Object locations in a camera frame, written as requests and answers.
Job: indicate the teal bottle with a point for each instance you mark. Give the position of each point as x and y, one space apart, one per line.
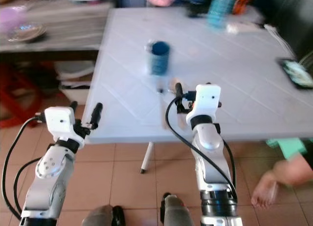
220 11

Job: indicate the orange object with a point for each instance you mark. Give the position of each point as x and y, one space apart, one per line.
243 2

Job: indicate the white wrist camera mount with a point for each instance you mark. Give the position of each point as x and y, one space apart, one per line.
59 121
207 100

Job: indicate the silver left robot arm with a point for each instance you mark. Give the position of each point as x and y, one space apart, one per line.
48 182

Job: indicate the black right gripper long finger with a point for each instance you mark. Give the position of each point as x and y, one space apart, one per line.
179 91

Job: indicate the blue cup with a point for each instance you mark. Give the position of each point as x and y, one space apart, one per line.
159 58

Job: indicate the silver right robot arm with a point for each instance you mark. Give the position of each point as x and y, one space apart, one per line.
212 157

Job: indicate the purple plastic bowl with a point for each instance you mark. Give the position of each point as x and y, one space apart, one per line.
11 19

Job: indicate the grey side bench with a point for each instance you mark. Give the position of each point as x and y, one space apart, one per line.
73 25

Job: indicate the black box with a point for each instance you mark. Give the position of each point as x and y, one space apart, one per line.
198 7

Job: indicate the red plastic stool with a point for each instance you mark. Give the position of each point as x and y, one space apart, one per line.
14 96

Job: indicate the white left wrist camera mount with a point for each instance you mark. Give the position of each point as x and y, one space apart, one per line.
59 121

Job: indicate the person's bare foot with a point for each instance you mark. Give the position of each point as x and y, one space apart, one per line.
281 177

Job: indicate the patterned plate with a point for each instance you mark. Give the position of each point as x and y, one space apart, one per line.
27 33

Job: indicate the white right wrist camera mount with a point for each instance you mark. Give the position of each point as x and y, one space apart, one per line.
207 100

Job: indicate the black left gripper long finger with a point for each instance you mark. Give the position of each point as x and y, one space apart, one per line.
74 104
97 115

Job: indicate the white plastic container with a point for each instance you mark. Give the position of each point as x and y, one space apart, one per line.
76 84

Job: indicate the robot right leg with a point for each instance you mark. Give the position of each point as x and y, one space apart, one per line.
181 211

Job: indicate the white plastic table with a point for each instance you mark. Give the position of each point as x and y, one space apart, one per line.
249 103

